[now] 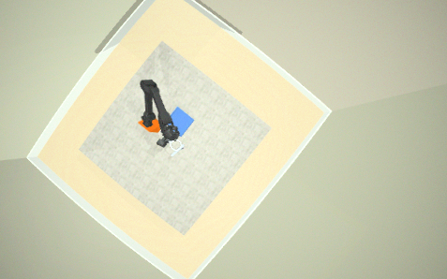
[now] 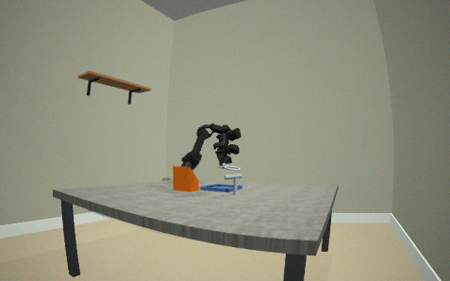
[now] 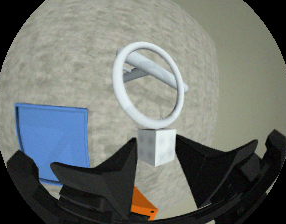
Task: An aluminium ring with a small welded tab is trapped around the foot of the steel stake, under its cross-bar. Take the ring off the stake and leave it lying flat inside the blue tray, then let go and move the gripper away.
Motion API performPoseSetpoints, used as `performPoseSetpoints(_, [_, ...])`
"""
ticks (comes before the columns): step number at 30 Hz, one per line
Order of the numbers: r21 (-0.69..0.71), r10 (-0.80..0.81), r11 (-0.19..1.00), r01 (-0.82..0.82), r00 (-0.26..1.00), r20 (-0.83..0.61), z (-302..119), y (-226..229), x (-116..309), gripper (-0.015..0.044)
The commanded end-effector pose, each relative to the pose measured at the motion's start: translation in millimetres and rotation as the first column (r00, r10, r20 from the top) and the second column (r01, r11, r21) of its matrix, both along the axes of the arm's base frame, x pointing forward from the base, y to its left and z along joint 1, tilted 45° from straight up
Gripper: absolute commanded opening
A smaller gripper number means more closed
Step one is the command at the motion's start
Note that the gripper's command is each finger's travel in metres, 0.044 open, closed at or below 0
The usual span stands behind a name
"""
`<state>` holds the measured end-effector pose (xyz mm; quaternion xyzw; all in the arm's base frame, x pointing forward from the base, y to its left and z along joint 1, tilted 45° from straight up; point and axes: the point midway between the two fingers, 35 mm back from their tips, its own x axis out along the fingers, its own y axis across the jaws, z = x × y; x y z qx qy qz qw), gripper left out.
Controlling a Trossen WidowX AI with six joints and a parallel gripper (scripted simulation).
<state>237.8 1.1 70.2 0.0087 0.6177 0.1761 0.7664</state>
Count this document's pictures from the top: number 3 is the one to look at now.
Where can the grey t-shaped metal stake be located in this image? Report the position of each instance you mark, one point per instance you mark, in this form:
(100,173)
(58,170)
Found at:
(144,67)

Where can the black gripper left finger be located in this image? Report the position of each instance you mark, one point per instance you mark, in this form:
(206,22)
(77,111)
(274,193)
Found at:
(113,179)

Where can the blue tray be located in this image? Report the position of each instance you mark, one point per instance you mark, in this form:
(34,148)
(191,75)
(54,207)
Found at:
(47,133)

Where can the light grey metal ring with square tab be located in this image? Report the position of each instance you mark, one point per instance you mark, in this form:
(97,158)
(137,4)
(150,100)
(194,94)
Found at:
(156,144)

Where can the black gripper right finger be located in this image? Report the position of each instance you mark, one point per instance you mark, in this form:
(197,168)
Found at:
(206,168)

